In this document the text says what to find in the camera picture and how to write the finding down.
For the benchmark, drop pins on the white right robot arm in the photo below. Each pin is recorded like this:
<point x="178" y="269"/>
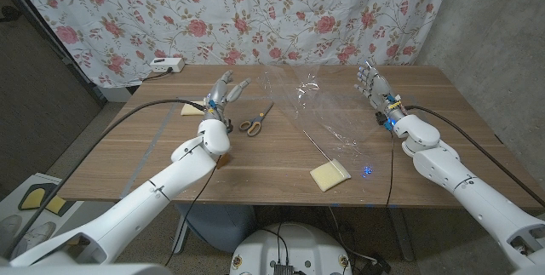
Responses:
<point x="443" y="164"/>

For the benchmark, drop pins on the white mat with yellow marks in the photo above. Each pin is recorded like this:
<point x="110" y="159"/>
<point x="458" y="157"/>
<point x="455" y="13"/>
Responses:
<point x="34" y="198"/>

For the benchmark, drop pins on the white shoe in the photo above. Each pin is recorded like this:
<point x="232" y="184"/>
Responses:
<point x="36" y="238"/>
<point x="9" y="226"/>

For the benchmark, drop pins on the floral backdrop cloth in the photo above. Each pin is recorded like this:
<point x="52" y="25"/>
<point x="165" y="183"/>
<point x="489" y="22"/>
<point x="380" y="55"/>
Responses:
<point x="255" y="11"/>

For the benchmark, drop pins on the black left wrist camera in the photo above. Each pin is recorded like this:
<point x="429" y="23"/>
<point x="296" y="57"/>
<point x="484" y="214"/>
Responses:
<point x="228" y="126"/>

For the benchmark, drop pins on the transparent cling film sheet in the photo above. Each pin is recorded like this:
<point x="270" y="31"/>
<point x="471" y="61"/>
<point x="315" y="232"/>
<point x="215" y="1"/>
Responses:
<point x="323" y="109"/>

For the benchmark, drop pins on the brown wooden block with holes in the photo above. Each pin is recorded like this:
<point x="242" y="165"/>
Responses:
<point x="223" y="161"/>

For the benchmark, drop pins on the yellow sponge at left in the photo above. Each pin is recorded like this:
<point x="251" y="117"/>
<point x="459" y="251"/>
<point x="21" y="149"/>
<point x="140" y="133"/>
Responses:
<point x="189" y="110"/>

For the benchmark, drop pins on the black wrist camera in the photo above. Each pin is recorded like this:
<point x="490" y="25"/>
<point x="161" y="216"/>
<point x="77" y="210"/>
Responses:
<point x="383" y="121"/>
<point x="228" y="126"/>

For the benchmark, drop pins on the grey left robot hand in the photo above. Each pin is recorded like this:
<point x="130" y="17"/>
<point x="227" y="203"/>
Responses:
<point x="219" y="96"/>

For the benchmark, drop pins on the grey metal table leg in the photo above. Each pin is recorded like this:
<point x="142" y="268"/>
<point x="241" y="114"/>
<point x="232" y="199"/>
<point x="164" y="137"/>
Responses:
<point x="402" y="232"/>
<point x="179" y="234"/>

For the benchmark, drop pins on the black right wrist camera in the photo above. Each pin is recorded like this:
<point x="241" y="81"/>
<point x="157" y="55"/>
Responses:
<point x="383" y="121"/>

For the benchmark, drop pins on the black power adapter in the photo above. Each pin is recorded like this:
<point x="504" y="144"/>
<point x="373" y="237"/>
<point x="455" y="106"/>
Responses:
<point x="374" y="264"/>

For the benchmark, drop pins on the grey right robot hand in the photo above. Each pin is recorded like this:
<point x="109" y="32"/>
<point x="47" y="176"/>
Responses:
<point x="379" y="89"/>

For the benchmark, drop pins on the yellow sponge near front edge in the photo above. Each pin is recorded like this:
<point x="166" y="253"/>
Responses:
<point x="330" y="175"/>

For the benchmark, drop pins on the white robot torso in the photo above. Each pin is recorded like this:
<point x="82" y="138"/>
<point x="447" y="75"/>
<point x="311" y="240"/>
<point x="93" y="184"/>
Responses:
<point x="298" y="245"/>

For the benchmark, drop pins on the blue grey round stool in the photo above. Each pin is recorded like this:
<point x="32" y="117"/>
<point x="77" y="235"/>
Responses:
<point x="217" y="224"/>

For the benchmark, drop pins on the white power strip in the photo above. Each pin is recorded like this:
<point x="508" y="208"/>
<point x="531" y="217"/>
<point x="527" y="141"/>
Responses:
<point x="166" y="65"/>

